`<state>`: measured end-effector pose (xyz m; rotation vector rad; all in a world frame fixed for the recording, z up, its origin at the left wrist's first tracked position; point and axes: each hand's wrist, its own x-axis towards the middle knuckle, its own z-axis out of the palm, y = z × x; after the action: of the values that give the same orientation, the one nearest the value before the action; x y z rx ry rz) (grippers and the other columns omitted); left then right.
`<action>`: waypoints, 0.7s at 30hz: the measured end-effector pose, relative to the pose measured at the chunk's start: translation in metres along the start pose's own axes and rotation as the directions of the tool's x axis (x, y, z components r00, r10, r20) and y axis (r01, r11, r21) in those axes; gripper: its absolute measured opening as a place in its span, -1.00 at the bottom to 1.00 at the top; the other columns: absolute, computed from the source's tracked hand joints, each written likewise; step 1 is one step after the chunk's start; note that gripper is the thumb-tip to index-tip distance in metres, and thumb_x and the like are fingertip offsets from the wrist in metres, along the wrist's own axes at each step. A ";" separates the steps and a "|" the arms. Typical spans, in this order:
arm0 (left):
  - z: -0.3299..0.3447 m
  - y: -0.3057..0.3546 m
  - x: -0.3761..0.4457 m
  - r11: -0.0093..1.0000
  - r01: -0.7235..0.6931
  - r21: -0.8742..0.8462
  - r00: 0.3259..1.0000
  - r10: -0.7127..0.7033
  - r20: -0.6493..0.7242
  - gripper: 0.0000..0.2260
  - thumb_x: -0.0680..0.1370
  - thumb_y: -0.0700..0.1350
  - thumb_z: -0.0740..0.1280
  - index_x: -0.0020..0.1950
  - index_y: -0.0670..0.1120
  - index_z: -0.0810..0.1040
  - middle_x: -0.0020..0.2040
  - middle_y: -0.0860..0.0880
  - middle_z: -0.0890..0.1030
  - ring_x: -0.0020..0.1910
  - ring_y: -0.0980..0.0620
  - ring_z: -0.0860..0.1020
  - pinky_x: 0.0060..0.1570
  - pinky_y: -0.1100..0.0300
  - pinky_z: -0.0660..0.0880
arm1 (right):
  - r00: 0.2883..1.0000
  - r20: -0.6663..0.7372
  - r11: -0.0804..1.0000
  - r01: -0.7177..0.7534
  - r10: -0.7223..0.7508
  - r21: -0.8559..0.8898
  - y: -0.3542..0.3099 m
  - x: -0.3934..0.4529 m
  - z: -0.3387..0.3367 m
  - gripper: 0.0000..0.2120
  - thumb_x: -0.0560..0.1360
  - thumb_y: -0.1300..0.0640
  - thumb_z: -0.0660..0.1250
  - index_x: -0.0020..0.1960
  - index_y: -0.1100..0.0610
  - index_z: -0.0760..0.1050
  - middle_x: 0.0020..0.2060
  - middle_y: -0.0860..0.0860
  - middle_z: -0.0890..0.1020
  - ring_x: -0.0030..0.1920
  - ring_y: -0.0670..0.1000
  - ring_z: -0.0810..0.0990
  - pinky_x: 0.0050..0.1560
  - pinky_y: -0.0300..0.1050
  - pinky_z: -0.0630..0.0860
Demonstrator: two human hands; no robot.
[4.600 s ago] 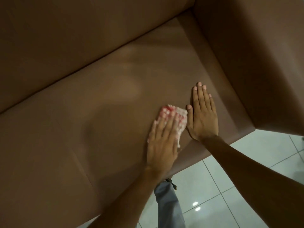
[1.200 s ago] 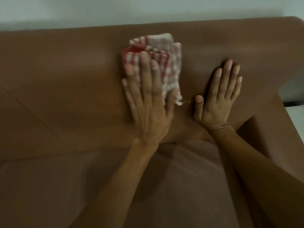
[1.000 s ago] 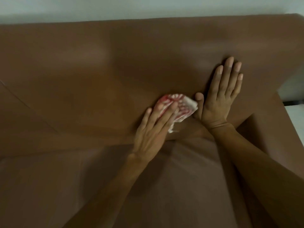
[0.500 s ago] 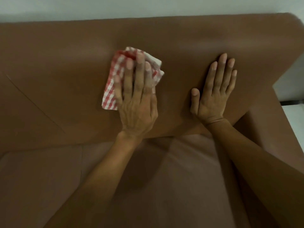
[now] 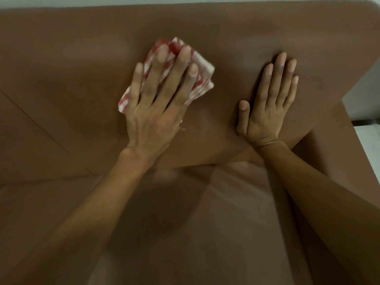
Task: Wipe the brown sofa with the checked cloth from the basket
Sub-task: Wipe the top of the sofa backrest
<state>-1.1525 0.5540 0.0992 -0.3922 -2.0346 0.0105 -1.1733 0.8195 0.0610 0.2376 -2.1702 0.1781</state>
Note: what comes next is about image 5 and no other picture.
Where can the person's left hand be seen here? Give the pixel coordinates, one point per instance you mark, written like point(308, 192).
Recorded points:
point(154, 115)

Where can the person's right hand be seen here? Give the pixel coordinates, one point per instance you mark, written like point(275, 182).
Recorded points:
point(267, 115)

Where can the red white checkered cloth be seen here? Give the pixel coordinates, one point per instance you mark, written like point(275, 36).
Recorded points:
point(202, 74)

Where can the brown leather sofa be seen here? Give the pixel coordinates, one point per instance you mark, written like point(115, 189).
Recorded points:
point(89, 86)

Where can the person's right forearm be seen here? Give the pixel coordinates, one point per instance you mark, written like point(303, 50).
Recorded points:
point(332, 210)

